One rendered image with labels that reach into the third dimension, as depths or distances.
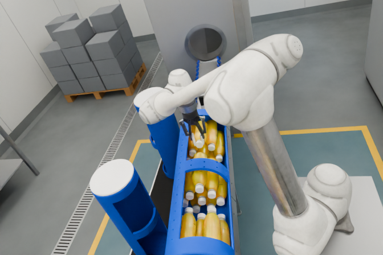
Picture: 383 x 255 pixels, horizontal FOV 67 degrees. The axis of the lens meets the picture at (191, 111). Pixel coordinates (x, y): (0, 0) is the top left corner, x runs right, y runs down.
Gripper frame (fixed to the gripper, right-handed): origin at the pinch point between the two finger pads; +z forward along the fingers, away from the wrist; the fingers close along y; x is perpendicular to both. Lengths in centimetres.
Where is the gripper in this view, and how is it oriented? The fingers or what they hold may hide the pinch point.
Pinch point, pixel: (198, 139)
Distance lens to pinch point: 153.4
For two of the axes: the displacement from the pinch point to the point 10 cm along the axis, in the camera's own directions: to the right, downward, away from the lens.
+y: -9.7, 1.6, 1.8
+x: -0.4, 6.1, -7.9
